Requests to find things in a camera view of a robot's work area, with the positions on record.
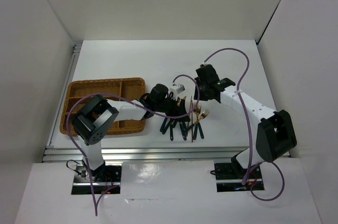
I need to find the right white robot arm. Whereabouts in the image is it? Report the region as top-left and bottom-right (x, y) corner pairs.
(194, 64), (297, 180)

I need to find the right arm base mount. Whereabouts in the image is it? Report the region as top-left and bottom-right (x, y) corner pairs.
(210, 158), (265, 192)

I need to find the copper chopstick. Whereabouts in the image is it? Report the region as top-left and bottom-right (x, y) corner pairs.
(187, 97), (194, 143)

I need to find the aluminium table rail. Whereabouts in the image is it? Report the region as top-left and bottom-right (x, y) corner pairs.
(42, 147), (246, 163)

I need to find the gold spoon green handle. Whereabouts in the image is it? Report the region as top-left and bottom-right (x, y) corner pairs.
(179, 118), (187, 141)

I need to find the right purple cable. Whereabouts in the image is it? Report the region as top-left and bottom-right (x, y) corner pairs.
(203, 47), (285, 201)

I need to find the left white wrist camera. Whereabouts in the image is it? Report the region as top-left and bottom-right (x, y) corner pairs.
(169, 83), (185, 99)

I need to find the wicker cutlery tray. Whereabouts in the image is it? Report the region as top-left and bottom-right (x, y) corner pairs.
(60, 77), (146, 135)

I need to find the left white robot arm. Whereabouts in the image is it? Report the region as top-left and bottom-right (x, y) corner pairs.
(72, 83), (190, 181)

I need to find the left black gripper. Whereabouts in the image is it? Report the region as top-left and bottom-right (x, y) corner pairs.
(155, 95), (190, 122)

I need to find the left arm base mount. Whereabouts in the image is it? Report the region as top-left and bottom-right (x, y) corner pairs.
(65, 160), (122, 195)

